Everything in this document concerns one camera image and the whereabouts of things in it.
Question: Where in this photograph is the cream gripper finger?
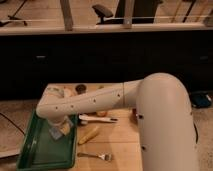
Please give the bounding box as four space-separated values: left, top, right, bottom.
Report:
61 123 71 135

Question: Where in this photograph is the blue sponge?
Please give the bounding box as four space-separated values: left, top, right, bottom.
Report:
49 126 65 140

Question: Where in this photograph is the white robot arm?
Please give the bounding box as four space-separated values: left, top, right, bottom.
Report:
36 73 199 171

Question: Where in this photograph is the green plastic tray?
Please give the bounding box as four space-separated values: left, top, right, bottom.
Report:
16 112 77 171

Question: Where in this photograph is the yellow corn cob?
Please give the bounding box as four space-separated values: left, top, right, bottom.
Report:
78 126 100 145

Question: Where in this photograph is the white cup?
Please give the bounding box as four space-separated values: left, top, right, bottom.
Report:
56 88 75 98

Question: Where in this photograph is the orange peach fruit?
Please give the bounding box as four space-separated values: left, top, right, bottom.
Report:
97 111 108 117

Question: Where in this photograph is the dark metal cup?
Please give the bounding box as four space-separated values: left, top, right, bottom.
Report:
75 84 87 94

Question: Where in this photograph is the silver fork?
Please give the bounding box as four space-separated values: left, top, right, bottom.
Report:
77 153 113 161

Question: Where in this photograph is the black office chair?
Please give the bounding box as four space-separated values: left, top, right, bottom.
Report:
92 4 113 24

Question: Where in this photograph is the blue black floor device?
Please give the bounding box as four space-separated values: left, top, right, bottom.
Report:
190 92 212 108

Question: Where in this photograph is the black cable left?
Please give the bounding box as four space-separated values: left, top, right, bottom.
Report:
0 112 26 137

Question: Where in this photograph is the wooden post left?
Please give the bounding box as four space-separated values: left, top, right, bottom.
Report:
60 0 73 31

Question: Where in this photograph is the wooden post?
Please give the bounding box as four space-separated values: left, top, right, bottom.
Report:
123 0 135 29
60 0 73 31

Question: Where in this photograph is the wooden post right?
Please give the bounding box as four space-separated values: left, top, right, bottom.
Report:
123 0 135 29

